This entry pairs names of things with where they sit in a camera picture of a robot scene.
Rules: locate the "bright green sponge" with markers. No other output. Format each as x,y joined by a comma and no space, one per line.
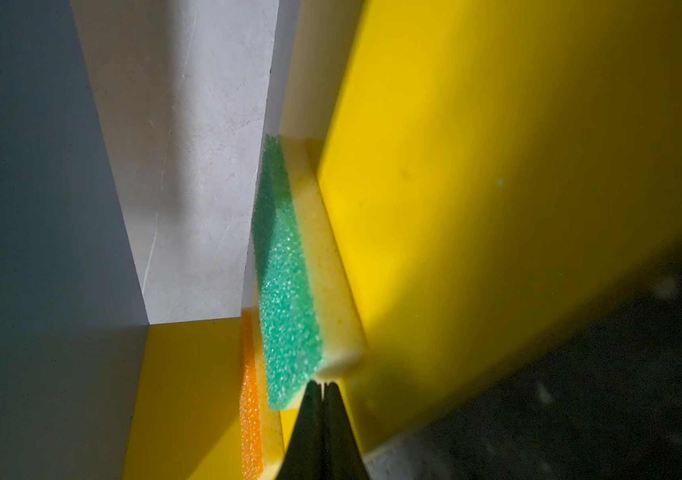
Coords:
310,327

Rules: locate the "blue lower shelf board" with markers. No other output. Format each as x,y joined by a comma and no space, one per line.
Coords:
72,320

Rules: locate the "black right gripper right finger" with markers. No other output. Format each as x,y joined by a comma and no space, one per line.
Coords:
342,459

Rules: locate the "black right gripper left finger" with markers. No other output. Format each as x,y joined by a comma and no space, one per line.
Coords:
304,457

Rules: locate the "orange sponge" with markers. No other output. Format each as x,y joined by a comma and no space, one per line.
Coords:
262,448

